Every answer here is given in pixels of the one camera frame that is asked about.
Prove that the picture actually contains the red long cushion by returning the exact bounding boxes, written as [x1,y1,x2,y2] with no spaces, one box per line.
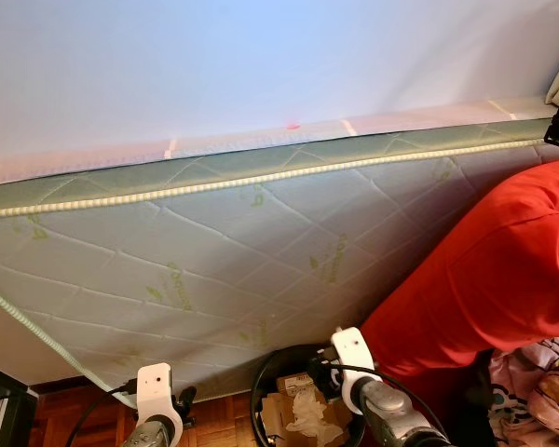
[359,156,559,447]

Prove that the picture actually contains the pink cartoon print blanket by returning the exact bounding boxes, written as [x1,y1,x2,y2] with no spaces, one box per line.
[484,335,559,447]

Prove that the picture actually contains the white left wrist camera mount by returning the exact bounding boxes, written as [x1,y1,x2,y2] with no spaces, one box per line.
[134,362,176,427]

